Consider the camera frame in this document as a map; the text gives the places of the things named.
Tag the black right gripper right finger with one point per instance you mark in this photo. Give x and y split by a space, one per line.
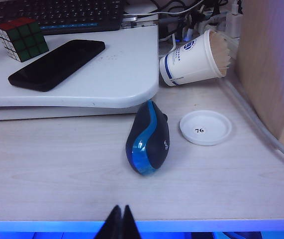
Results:
129 226

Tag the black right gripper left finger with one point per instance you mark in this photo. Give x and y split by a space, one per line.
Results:
115 226

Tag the blue and black computer mouse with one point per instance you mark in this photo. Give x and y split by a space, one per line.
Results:
156 139

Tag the white round lid numbered 76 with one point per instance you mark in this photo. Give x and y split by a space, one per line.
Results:
206 119

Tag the white desk riser platform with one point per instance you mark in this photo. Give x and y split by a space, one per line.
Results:
112 82

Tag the black smartphone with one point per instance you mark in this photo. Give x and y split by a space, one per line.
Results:
57 64

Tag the white paper cup blue logo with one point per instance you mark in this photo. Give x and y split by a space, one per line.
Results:
194 62

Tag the bundle of wooden sticks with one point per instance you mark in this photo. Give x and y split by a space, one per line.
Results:
221 52

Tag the silver flat adapter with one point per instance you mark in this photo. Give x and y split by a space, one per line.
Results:
139 21

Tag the Rubik's cube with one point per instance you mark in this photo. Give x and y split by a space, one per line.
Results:
25 39

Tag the black computer keyboard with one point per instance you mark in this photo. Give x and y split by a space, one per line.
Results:
57 12

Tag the white power plug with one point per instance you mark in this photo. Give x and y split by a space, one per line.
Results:
232 20

